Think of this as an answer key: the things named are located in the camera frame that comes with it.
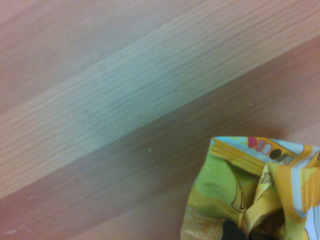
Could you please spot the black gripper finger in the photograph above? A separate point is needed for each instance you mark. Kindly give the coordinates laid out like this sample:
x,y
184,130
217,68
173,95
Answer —
x,y
233,232

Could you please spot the yellow chip bag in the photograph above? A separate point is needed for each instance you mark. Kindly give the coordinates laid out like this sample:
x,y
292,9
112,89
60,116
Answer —
x,y
220,180

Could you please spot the brown wood coffee table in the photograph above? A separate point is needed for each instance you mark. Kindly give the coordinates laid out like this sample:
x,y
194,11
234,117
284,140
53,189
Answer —
x,y
100,100

